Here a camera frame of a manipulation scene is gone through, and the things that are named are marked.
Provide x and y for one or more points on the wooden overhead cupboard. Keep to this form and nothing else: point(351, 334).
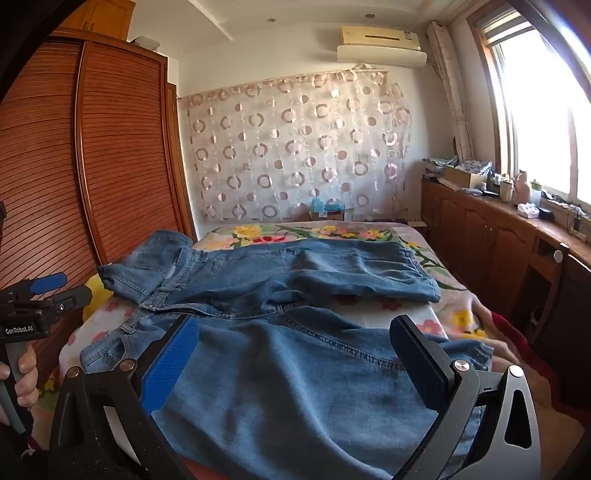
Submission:
point(97, 18)

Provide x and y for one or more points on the small black box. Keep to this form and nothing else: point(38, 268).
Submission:
point(546, 214)

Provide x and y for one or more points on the grey box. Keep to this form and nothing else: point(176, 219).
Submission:
point(147, 42)

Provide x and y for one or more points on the white jar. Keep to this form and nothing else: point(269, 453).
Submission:
point(506, 191)

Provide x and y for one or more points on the patterned window curtain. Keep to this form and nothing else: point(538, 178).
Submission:
point(452, 92)

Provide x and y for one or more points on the box with blue item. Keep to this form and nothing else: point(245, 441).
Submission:
point(325, 210)

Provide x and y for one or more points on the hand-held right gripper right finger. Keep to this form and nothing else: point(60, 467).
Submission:
point(418, 364)

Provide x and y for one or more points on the dark red blanket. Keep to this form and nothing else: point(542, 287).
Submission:
point(512, 337)

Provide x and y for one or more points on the wall air conditioner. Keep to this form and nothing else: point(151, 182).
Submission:
point(378, 46)

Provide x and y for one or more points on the floral blanket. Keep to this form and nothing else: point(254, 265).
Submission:
point(277, 233)

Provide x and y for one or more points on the window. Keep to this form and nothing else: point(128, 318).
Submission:
point(540, 106)

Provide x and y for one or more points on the wooden counter cabinet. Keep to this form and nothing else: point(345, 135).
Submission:
point(485, 249)

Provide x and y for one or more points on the blue denim pants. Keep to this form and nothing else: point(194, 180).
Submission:
point(277, 369)

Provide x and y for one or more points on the slatted wooden wardrobe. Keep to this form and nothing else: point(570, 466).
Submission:
point(115, 161)

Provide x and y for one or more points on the circle-patterned sheer curtain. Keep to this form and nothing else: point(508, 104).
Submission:
point(286, 152)

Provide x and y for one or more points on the person's left hand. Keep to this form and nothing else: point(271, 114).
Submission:
point(27, 383)

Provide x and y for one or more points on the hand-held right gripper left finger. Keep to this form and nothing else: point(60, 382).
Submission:
point(171, 364)

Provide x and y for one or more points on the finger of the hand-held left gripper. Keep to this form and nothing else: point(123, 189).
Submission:
point(76, 297)
point(48, 282)

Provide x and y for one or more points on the yellow plush toy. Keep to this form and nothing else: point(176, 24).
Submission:
point(99, 295)

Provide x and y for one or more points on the white tissue box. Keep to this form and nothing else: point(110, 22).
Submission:
point(527, 210)

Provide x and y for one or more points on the cardboard box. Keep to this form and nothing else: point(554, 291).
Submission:
point(464, 177)

